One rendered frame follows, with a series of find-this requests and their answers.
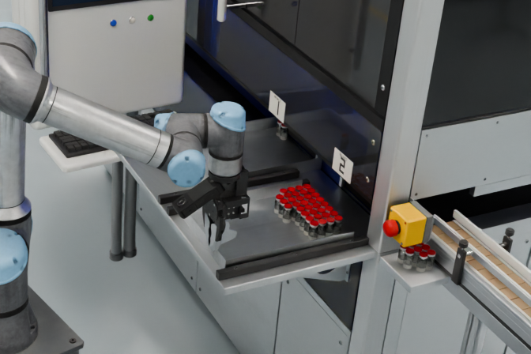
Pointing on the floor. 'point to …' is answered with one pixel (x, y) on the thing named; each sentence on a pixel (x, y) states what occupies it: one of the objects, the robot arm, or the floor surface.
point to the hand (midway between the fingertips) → (210, 246)
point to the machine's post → (400, 140)
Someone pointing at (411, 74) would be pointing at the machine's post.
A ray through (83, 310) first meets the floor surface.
